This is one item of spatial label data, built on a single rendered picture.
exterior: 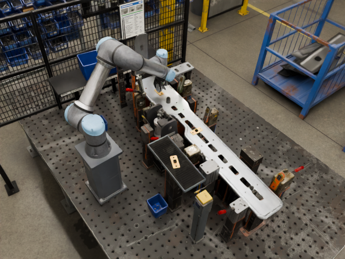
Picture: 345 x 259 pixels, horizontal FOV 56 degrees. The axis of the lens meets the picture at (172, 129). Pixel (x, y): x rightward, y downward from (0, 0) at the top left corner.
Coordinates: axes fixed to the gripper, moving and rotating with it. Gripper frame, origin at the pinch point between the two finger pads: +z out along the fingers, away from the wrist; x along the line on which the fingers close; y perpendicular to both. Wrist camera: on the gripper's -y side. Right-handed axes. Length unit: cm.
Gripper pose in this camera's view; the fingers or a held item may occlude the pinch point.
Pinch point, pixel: (159, 89)
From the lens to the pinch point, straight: 240.2
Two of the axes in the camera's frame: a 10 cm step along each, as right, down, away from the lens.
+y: 5.6, 6.5, -5.2
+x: 8.3, -3.9, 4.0
